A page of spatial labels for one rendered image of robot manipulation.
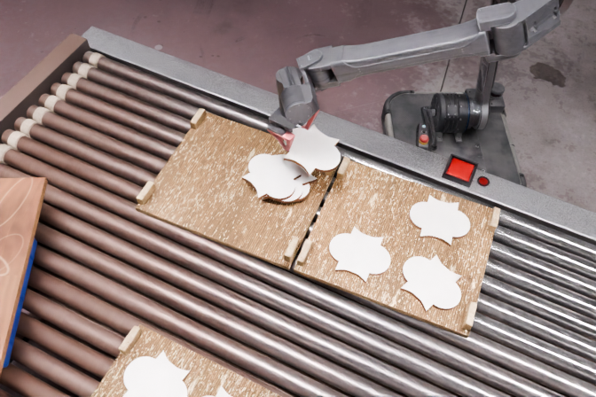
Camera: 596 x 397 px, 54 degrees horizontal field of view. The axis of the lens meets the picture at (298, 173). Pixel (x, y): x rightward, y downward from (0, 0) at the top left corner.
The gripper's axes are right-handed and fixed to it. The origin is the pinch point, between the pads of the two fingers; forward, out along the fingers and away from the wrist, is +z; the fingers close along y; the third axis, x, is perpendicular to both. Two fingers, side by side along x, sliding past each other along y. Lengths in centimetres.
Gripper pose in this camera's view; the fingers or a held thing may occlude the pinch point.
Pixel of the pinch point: (295, 137)
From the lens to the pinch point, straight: 141.1
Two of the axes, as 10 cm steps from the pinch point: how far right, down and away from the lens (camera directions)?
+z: 0.7, 6.4, 7.6
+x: -8.1, -4.1, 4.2
